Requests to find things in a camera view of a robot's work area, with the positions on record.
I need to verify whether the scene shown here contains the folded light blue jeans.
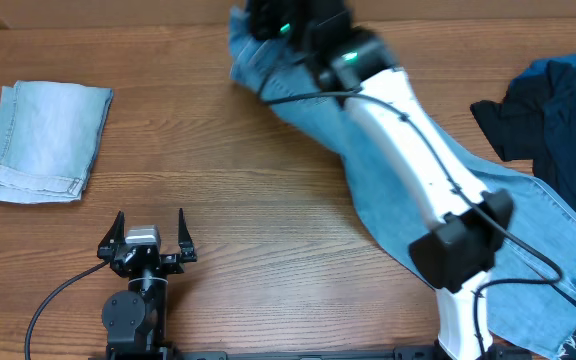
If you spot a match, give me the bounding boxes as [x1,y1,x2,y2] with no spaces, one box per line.
[0,81,114,204]

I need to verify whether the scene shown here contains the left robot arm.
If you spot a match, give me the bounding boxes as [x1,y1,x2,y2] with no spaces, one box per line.
[97,212,197,359]

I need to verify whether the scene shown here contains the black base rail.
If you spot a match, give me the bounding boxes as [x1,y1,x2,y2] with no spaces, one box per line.
[87,344,533,360]

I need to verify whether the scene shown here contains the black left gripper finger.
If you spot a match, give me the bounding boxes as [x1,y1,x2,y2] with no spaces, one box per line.
[99,211,125,248]
[178,208,194,254]

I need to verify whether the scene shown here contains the medium blue denim jeans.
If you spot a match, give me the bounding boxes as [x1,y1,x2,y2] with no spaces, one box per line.
[227,5,576,359]

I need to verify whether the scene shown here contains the dark navy garment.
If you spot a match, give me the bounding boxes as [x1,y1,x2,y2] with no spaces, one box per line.
[469,47,576,360]

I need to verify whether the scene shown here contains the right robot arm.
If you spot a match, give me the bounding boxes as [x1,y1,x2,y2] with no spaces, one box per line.
[248,0,514,359]

